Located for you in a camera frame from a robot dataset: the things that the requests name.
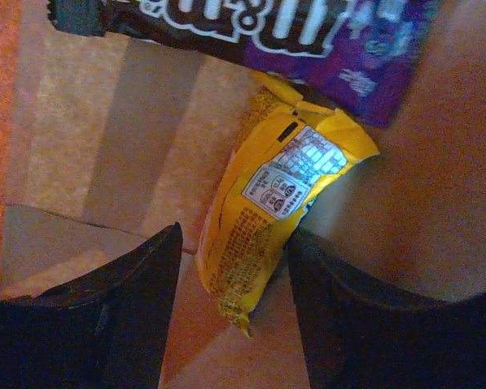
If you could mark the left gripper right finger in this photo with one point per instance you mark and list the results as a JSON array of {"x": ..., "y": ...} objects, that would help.
[{"x": 360, "y": 332}]

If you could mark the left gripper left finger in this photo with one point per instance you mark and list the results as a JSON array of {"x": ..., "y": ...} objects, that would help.
[{"x": 105, "y": 329}]

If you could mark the red brown paper bag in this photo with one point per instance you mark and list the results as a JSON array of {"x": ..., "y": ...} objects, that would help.
[{"x": 112, "y": 139}]

